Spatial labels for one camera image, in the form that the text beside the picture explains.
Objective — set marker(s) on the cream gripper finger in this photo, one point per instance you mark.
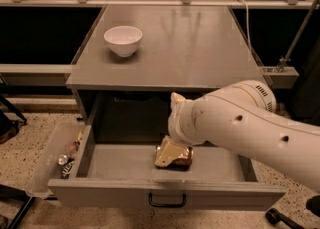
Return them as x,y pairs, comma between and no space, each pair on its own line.
176,99
168,151

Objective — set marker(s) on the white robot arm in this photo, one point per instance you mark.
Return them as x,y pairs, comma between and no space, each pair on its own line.
241,117

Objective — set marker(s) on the grey cabinet with counter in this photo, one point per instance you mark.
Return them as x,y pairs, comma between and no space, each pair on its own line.
183,48

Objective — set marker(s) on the open grey top drawer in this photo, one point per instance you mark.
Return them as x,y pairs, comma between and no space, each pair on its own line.
106,175

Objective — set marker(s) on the silver can in bin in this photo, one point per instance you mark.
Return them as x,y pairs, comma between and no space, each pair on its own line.
62,159

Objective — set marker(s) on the white ceramic bowl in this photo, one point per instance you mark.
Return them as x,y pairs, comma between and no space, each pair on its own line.
123,40

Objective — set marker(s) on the dark snack packet in bin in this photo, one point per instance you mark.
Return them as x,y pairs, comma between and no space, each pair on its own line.
66,170

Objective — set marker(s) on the clear plastic side bin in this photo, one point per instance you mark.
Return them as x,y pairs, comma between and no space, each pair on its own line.
48,167

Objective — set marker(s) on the metal diagonal strut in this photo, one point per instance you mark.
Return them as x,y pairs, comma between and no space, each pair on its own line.
283,60

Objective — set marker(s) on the black caster wheel base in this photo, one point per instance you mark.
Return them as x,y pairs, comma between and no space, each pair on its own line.
273,216

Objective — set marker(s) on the black stand leg left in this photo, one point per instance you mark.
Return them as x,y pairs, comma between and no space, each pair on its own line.
12,108

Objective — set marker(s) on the black drawer handle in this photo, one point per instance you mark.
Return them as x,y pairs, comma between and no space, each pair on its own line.
159,201

